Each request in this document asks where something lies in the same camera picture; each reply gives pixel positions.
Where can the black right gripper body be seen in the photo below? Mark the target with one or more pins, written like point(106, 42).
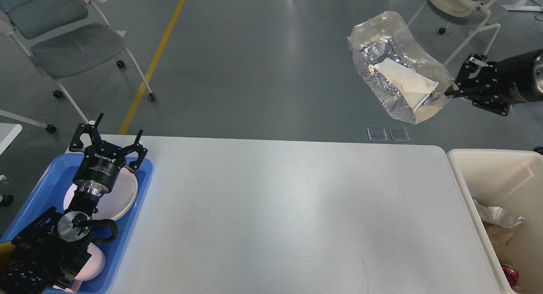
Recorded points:
point(519, 78)

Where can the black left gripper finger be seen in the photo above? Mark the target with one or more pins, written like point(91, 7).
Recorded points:
point(87, 140)
point(136, 147)

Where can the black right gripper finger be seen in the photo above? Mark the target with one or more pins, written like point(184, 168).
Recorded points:
point(475, 77)
point(494, 105)

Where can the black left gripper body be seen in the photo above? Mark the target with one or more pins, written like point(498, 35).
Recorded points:
point(98, 173)

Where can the white paper cup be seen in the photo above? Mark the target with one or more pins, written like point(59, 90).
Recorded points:
point(414, 87)

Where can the foil tray front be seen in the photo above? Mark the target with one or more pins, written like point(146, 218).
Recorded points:
point(387, 36)

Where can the foil container back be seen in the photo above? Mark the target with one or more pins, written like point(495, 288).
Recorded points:
point(498, 216)

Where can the crushed red soda can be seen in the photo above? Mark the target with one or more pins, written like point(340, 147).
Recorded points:
point(512, 275)

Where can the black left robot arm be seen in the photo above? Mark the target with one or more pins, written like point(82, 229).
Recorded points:
point(54, 248)

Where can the white chair base leg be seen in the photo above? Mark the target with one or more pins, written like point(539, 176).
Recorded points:
point(48, 127)

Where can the pink ceramic plate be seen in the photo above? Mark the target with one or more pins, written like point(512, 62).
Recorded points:
point(114, 204)

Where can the blue plastic tray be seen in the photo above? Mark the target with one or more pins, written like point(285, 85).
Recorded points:
point(51, 190)

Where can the white office chair right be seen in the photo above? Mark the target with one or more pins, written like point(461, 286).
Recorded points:
point(475, 15)

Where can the white office chair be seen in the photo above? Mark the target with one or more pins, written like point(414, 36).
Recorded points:
point(475, 15)
point(70, 53)

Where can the white side table corner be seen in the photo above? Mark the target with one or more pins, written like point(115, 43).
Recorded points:
point(8, 133)

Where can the beige plastic bin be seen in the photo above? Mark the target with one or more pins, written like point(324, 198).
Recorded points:
point(513, 180)

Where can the pink ribbed mug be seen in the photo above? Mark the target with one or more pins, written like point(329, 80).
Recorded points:
point(90, 270)

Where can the clear floor plate right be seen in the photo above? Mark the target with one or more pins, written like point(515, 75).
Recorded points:
point(399, 134)

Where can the clear floor plate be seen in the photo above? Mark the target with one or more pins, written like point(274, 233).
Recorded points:
point(399, 134)
point(377, 134)

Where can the white office chair left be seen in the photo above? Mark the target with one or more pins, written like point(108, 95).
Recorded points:
point(70, 53)

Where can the clear floor plate left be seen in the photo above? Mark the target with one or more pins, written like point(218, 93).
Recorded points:
point(377, 134)

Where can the teal mug yellow inside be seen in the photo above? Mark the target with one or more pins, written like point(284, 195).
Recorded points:
point(6, 249)

